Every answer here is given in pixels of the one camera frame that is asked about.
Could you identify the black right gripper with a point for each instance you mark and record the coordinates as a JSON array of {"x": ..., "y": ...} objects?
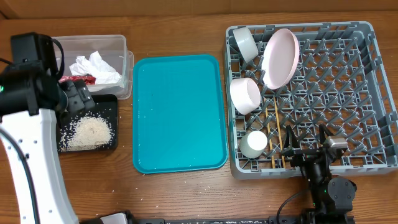
[{"x": 303, "y": 155}]

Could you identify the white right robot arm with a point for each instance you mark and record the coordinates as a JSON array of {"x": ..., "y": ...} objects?
[{"x": 332, "y": 196}]

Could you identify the large white plate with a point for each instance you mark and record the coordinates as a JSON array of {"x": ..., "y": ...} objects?
[{"x": 280, "y": 59}]

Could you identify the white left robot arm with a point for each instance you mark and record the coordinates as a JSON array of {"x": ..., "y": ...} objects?
[{"x": 33, "y": 100}]

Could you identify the grey plastic dish rack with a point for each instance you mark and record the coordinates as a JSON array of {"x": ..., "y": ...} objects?
[{"x": 340, "y": 81}]

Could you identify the white cup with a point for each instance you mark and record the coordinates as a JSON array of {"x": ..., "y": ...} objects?
[{"x": 253, "y": 144}]

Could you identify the black food waste tray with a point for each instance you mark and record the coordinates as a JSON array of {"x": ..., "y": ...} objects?
[{"x": 106, "y": 106}]

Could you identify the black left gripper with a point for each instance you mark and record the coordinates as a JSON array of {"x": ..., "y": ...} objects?
[{"x": 81, "y": 97}]

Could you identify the clear plastic waste bin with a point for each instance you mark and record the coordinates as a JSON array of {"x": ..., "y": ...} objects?
[{"x": 112, "y": 49}]

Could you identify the teal serving tray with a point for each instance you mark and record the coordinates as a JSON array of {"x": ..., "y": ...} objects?
[{"x": 178, "y": 120}]

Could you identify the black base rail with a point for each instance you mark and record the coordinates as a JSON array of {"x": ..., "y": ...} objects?
[{"x": 128, "y": 218}]

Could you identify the red snack wrapper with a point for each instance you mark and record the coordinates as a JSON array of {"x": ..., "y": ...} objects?
[{"x": 88, "y": 79}]

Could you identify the pile of white rice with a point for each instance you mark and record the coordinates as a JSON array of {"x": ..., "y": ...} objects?
[{"x": 85, "y": 133}]

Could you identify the wooden chopstick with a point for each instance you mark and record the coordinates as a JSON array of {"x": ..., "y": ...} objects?
[
  {"x": 271, "y": 150},
  {"x": 279, "y": 132}
]

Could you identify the white napkin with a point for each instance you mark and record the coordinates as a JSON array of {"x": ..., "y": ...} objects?
[{"x": 97, "y": 68}]

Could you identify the grey bowl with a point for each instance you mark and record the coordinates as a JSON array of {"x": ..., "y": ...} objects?
[{"x": 246, "y": 43}]

